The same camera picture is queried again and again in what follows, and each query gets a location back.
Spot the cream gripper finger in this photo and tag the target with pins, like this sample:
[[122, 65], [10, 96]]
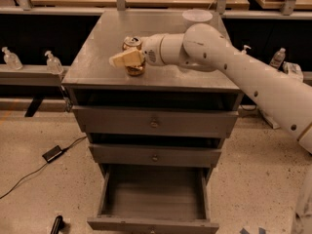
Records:
[[130, 57]]

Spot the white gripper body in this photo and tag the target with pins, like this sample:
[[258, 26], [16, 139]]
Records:
[[151, 50]]

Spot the orange soda can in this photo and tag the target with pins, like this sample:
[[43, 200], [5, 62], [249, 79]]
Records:
[[133, 42]]

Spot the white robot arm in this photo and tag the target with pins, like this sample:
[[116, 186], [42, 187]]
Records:
[[202, 47]]

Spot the top grey drawer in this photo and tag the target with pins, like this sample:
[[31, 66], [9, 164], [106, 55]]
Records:
[[155, 122]]

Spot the grey drawer cabinet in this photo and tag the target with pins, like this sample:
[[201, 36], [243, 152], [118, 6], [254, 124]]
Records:
[[92, 81]]

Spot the middle grey drawer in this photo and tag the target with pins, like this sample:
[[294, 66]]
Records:
[[155, 155]]

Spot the bottom grey open drawer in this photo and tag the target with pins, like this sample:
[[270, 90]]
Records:
[[154, 200]]

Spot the white bowl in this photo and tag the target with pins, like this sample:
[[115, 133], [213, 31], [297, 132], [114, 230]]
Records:
[[194, 16]]

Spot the clear pump bottle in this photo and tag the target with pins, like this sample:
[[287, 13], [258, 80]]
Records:
[[53, 63], [11, 59], [245, 49]]

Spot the clear pump bottle right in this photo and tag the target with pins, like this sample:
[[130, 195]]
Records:
[[245, 49]]

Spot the black power adapter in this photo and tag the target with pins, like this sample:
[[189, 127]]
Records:
[[52, 154]]

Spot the clear pump bottle far left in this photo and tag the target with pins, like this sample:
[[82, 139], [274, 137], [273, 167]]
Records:
[[11, 59]]

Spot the clear water bottle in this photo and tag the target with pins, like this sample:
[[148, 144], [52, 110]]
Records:
[[278, 58]]

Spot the grey foam block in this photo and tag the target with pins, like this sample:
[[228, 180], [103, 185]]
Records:
[[269, 120]]

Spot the crumpled snack bag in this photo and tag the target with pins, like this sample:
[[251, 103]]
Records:
[[293, 70]]

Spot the black cylindrical object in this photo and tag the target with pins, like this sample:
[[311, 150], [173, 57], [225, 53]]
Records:
[[58, 225]]

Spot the grey shelf rail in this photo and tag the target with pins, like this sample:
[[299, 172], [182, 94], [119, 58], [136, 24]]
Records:
[[30, 75]]

